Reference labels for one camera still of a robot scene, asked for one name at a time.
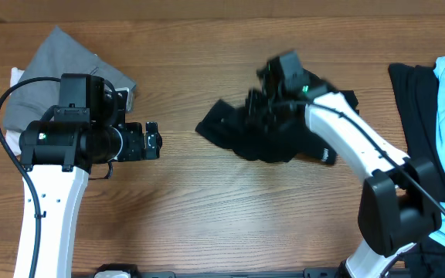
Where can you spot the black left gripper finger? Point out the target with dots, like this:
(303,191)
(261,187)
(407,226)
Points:
(153,144)
(151,128)

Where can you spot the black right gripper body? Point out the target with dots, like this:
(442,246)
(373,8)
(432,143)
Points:
(264,107)

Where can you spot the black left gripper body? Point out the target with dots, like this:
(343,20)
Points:
(131,148)

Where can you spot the black t-shirt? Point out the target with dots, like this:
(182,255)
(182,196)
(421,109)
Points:
(225,126)

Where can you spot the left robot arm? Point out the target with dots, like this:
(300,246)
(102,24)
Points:
(85,128)

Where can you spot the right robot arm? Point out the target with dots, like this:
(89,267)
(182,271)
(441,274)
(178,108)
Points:
(397,208)

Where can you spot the white folded cloth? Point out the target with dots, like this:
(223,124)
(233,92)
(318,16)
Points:
(11,122)

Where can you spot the black garment in pile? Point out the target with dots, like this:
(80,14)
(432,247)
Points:
(415,89)

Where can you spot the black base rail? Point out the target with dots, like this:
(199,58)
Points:
(131,270)

